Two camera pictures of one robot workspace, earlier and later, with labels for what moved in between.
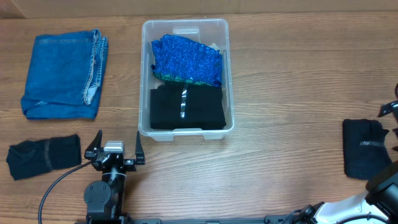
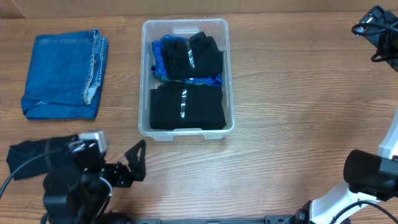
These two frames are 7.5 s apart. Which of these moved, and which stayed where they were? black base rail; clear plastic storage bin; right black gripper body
Moved: right black gripper body
Stayed: clear plastic storage bin; black base rail
